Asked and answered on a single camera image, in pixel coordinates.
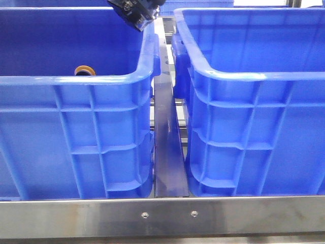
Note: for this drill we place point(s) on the blue plastic crate left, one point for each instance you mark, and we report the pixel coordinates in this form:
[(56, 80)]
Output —
[(75, 137)]

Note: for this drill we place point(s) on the rail screw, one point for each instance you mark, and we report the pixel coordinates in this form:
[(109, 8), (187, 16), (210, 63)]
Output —
[(194, 213), (145, 215)]

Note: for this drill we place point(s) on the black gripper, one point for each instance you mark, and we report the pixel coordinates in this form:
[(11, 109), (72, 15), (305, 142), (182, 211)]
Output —
[(136, 13)]

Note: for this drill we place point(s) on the yellow mushroom push button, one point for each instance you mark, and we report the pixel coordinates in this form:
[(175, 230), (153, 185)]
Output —
[(84, 70)]

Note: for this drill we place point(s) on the blue crate rear left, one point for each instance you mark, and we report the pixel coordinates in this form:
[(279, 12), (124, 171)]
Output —
[(56, 3)]

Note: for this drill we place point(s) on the blue plastic crate right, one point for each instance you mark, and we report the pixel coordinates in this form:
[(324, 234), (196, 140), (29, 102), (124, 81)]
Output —
[(253, 82)]

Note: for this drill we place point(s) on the blue plastic crate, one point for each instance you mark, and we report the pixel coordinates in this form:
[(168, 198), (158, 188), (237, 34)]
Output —
[(253, 82), (75, 137)]

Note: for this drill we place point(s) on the stainless steel front rail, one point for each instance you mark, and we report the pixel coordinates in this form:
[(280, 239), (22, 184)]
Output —
[(167, 217)]

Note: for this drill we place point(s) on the right rail screw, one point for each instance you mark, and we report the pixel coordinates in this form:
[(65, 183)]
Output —
[(194, 213)]

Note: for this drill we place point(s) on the left rail screw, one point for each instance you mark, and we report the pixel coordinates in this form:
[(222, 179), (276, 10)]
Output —
[(145, 215)]

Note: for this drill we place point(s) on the blue crate rear right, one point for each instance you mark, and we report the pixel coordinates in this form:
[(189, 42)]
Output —
[(168, 8)]

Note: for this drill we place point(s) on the metal divider rail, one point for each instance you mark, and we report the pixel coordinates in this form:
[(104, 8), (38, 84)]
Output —
[(170, 174)]

